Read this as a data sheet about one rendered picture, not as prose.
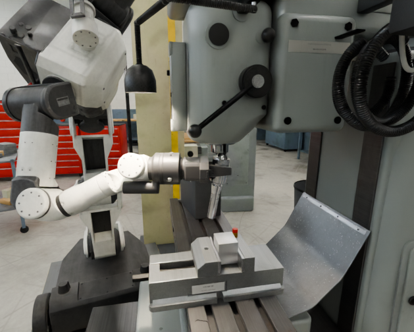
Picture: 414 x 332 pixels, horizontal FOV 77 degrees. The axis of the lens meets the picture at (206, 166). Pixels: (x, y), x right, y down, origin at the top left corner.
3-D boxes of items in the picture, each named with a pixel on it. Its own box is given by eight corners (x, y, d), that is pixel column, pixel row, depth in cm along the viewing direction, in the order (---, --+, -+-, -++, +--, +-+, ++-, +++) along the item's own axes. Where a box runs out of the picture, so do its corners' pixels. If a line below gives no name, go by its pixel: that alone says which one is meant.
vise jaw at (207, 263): (197, 278, 64) (197, 263, 63) (191, 250, 75) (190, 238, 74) (221, 275, 65) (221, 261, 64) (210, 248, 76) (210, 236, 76)
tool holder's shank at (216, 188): (209, 179, 74) (203, 215, 77) (216, 183, 71) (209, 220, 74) (218, 178, 76) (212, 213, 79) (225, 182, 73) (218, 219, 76)
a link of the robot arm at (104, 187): (145, 156, 78) (104, 177, 77) (139, 150, 70) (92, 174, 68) (155, 175, 78) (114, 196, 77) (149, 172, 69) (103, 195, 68)
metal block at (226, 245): (218, 265, 68) (218, 244, 66) (213, 252, 73) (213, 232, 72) (237, 263, 68) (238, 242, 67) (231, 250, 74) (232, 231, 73)
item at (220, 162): (210, 155, 72) (207, 175, 74) (219, 159, 69) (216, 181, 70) (223, 155, 75) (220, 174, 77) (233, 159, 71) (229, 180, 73)
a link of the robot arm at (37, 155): (-3, 219, 63) (6, 128, 66) (30, 215, 76) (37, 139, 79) (45, 220, 64) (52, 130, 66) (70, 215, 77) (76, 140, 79)
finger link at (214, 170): (231, 176, 71) (208, 176, 71) (231, 165, 70) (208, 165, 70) (232, 178, 69) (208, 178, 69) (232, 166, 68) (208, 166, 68)
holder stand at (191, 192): (195, 219, 111) (194, 174, 106) (180, 202, 131) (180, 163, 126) (220, 215, 115) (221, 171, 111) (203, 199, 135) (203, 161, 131)
